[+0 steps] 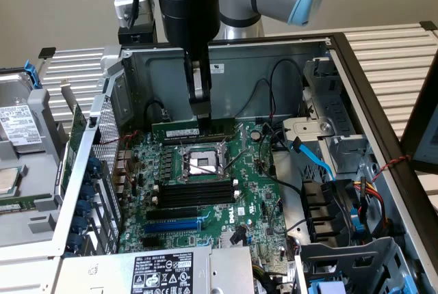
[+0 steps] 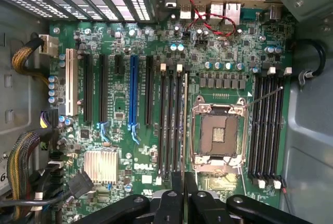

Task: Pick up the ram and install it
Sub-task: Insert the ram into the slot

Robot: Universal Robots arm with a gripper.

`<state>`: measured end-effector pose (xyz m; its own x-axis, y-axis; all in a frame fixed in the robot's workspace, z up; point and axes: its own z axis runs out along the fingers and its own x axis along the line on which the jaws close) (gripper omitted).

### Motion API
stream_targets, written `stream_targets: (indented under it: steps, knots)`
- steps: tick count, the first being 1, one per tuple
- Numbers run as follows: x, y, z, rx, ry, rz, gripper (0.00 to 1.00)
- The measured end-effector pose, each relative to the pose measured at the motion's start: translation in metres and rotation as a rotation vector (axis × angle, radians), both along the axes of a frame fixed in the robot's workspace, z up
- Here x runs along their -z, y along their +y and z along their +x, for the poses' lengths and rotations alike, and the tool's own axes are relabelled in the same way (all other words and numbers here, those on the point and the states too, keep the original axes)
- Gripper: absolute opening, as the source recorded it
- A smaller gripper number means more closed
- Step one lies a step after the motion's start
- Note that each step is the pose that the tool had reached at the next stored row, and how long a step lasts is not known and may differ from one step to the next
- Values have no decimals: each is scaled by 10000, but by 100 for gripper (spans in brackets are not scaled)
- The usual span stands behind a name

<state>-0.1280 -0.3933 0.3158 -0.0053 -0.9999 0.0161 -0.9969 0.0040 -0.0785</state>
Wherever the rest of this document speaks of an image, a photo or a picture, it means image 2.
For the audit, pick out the installed RAM stick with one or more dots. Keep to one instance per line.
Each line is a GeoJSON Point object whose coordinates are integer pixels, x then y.
{"type": "Point", "coordinates": [186, 67]}

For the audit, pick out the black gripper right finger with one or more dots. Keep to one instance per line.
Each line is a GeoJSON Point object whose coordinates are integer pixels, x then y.
{"type": "Point", "coordinates": [205, 208]}

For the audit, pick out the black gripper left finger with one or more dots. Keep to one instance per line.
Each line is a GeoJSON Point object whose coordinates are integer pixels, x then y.
{"type": "Point", "coordinates": [166, 208]}

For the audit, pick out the black plug connector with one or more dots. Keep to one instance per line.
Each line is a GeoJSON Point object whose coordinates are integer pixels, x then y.
{"type": "Point", "coordinates": [79, 185]}

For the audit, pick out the thin metal locking lever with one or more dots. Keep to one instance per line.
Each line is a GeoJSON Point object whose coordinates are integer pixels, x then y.
{"type": "Point", "coordinates": [265, 96]}

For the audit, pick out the silver finned chipset heatsink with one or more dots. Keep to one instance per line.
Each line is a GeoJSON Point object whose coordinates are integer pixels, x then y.
{"type": "Point", "coordinates": [101, 166]}

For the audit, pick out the CPU socket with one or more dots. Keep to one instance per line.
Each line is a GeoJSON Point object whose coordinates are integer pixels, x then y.
{"type": "Point", "coordinates": [219, 132]}

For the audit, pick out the green Dell motherboard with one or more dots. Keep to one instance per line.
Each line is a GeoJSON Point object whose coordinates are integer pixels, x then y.
{"type": "Point", "coordinates": [229, 52]}

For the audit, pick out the long black expansion slot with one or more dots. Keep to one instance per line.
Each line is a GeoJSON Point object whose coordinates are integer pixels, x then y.
{"type": "Point", "coordinates": [88, 88]}
{"type": "Point", "coordinates": [103, 88]}
{"type": "Point", "coordinates": [149, 91]}

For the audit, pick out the silver socket cover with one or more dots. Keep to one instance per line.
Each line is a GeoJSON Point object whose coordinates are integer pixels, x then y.
{"type": "Point", "coordinates": [223, 171]}

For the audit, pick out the silver power supply unit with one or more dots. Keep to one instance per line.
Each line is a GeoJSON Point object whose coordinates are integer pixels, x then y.
{"type": "Point", "coordinates": [3, 172]}

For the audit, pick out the short black expansion slot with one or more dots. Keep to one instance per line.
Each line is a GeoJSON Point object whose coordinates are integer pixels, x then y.
{"type": "Point", "coordinates": [119, 65]}

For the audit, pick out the RAM slot black latches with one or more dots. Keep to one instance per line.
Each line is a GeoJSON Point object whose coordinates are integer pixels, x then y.
{"type": "Point", "coordinates": [270, 130]}
{"type": "Point", "coordinates": [170, 119]}
{"type": "Point", "coordinates": [253, 130]}

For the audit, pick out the white expansion slot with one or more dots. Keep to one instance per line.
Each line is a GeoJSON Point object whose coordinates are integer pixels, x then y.
{"type": "Point", "coordinates": [71, 83]}

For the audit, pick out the open PC case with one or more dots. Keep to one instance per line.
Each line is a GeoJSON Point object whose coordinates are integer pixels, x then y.
{"type": "Point", "coordinates": [307, 130]}

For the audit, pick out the blue expansion slot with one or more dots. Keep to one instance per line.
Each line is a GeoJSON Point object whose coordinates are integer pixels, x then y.
{"type": "Point", "coordinates": [133, 91]}

